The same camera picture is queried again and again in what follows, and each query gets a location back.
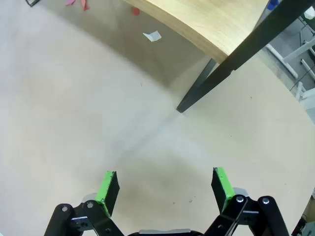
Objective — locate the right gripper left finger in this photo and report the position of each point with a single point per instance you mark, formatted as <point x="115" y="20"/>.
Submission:
<point x="112" y="194"/>

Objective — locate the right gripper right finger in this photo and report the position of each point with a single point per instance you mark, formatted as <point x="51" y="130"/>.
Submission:
<point x="223" y="187"/>

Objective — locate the white desk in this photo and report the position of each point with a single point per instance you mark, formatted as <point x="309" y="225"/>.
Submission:
<point x="288" y="57"/>

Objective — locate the white paper scrap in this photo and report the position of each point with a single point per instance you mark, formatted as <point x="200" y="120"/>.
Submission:
<point x="152" y="36"/>

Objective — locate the small red paper scrap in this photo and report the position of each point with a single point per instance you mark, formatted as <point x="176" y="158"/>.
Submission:
<point x="135" y="11"/>

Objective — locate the long red paper scrap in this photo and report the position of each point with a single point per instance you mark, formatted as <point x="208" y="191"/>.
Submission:
<point x="85" y="5"/>

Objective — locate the magenta paper scrap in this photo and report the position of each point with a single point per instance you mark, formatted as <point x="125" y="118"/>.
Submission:
<point x="71" y="2"/>

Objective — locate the wooden shelf black metal frame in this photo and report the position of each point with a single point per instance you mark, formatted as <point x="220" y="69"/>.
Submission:
<point x="197" y="19"/>

